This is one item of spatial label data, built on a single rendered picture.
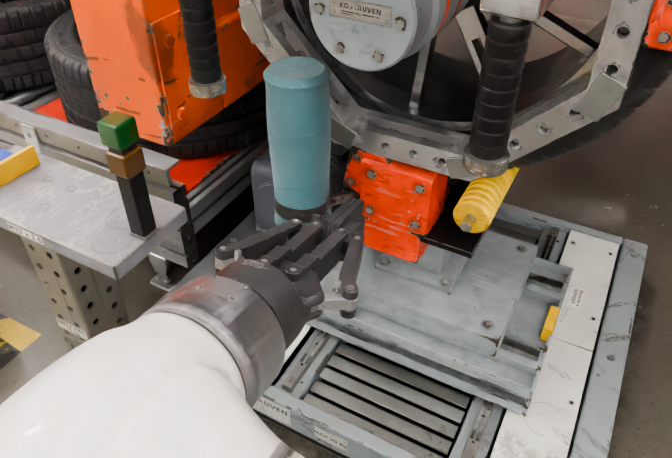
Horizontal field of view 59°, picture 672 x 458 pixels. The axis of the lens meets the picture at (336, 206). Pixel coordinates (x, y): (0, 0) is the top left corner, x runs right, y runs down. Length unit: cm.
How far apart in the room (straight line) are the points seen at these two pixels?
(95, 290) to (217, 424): 97
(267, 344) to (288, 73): 48
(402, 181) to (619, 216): 109
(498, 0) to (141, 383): 39
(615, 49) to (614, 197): 125
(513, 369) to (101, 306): 81
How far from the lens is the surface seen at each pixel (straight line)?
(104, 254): 100
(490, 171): 59
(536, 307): 133
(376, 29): 66
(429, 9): 67
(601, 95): 78
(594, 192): 198
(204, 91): 72
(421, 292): 120
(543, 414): 126
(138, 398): 31
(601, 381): 134
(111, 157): 93
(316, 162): 84
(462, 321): 116
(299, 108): 79
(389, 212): 95
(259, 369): 38
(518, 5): 52
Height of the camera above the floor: 108
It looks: 38 degrees down
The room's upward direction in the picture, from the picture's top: straight up
